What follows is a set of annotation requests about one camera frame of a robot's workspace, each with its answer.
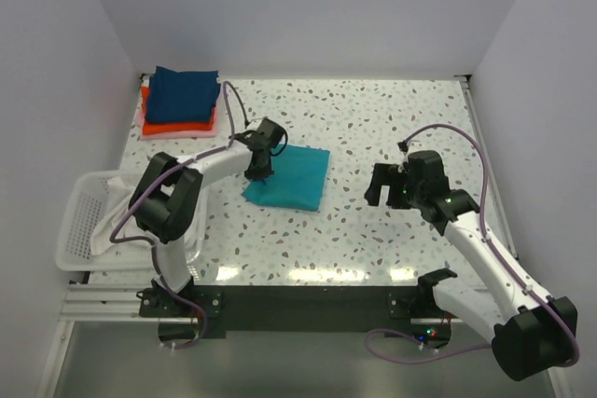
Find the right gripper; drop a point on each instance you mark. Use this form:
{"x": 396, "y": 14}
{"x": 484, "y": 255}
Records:
{"x": 385, "y": 174}

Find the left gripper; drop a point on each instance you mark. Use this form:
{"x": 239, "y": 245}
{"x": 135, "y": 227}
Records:
{"x": 260, "y": 173}

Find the teal t shirt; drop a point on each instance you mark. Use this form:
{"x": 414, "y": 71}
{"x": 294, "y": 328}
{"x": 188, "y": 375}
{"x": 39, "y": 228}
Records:
{"x": 297, "y": 183}

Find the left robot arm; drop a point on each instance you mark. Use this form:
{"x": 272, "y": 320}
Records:
{"x": 165, "y": 201}

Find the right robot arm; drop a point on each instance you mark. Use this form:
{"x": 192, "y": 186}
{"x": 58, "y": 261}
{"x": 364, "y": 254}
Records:
{"x": 528, "y": 329}

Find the folded pink t shirt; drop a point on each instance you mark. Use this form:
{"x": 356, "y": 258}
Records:
{"x": 180, "y": 135}

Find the folded orange t shirt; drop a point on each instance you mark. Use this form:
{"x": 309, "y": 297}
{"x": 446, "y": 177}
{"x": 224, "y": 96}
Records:
{"x": 151, "y": 129}

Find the white t shirt in basket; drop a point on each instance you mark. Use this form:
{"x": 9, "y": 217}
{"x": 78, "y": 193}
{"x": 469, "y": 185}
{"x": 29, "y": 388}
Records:
{"x": 119, "y": 194}

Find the white plastic basket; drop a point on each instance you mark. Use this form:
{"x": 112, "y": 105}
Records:
{"x": 92, "y": 199}

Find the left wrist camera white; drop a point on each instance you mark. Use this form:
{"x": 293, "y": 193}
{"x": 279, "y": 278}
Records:
{"x": 253, "y": 124}

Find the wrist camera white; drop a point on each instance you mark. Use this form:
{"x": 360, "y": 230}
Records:
{"x": 404, "y": 147}
{"x": 253, "y": 124}

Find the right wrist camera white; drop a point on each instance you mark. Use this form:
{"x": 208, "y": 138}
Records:
{"x": 404, "y": 147}

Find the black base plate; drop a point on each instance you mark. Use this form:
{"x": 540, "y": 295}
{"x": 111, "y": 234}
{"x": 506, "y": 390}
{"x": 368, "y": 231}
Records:
{"x": 214, "y": 311}

